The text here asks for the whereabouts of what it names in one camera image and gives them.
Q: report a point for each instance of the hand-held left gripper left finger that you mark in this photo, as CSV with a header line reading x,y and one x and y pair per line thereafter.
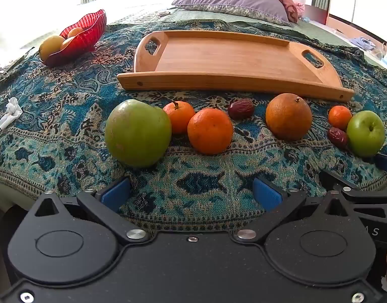
x,y
116,193

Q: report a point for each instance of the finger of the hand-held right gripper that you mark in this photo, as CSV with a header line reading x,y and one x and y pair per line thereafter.
x,y
370,192
386,163

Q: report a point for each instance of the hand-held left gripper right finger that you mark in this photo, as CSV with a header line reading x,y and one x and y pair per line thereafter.
x,y
266,195

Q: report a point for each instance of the small green apple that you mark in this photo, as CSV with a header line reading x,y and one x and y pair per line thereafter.
x,y
366,134

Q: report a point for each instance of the large green apple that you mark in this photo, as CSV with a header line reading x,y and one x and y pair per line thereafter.
x,y
136,134

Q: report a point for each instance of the mandarin with stem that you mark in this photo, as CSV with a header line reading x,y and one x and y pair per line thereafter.
x,y
180,118

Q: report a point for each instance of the red date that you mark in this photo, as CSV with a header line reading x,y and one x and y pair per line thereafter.
x,y
240,109
337,137

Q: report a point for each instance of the blue patterned blanket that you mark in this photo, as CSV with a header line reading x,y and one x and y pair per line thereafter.
x,y
70,151

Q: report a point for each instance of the small mandarin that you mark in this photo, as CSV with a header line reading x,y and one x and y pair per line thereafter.
x,y
339,117

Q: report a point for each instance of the large brownish orange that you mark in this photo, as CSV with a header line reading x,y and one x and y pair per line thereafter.
x,y
288,117

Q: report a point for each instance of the round mandarin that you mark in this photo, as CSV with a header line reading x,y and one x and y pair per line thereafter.
x,y
210,131

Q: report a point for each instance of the pale purple cloth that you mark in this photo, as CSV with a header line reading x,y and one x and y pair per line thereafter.
x,y
363,43

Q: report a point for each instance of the white crumpled tissue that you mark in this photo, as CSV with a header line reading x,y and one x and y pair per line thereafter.
x,y
10,112

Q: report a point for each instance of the small orange fruit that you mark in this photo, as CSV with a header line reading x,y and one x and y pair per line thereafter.
x,y
68,43
75,32

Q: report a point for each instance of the yellow round fruit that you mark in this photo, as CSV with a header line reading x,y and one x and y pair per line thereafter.
x,y
51,46

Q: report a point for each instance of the red glass bowl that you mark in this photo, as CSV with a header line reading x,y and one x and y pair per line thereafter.
x,y
86,34

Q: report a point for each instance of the red wooden headboard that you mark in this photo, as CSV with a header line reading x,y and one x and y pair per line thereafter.
x,y
316,14

